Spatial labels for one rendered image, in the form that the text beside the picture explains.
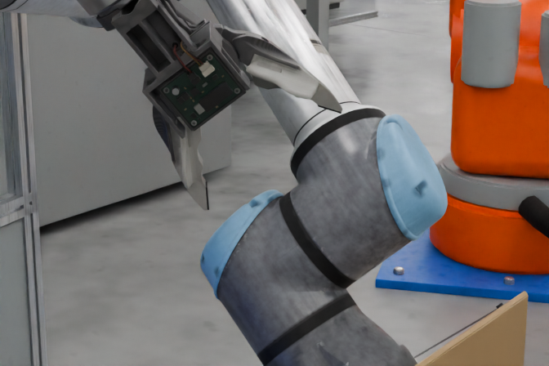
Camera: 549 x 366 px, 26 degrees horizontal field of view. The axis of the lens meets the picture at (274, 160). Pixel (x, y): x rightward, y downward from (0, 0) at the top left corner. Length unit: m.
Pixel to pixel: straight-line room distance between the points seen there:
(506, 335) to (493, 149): 3.13
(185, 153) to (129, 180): 4.15
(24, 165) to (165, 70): 1.31
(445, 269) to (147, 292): 1.10
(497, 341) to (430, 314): 2.93
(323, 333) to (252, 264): 0.10
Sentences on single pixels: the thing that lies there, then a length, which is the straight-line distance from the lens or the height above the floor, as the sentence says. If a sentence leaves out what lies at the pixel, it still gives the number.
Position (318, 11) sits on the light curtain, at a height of 0.62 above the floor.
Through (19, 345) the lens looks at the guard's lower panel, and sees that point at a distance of 2.35.
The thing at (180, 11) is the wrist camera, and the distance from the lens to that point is 1.03.
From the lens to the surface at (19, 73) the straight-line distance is 2.21.
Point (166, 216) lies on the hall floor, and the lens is 5.11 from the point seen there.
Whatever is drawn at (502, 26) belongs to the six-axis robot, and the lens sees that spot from 4.23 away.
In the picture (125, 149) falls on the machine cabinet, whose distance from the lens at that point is 5.11.
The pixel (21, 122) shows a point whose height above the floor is 1.14.
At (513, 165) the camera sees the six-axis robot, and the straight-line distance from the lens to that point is 4.40.
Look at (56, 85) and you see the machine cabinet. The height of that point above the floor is 0.62.
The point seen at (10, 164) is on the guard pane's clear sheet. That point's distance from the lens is 2.25.
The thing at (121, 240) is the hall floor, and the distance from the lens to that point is 4.86.
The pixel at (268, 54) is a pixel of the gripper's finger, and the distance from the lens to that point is 1.02.
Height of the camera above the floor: 1.71
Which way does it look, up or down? 17 degrees down
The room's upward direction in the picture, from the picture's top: straight up
